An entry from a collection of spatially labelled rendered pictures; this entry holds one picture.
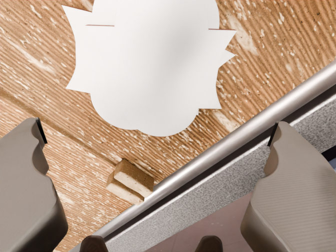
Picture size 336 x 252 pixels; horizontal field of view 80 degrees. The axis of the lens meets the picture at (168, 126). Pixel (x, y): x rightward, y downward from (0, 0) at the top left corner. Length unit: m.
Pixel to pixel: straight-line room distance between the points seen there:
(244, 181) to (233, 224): 1.95
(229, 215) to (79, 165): 1.94
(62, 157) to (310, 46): 0.32
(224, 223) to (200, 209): 1.86
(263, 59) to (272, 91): 0.04
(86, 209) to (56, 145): 0.14
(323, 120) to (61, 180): 0.38
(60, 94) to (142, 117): 0.10
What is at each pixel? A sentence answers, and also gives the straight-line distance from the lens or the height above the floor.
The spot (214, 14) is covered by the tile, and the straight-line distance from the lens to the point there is 0.21.
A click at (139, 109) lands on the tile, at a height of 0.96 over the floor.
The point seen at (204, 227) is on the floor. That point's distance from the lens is 2.29.
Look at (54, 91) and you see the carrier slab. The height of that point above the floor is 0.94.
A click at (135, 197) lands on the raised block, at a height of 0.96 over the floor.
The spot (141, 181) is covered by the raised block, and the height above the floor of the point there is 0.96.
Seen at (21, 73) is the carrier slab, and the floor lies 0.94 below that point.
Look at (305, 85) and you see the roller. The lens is 0.30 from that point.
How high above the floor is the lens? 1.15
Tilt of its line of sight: 57 degrees down
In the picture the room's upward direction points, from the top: 179 degrees clockwise
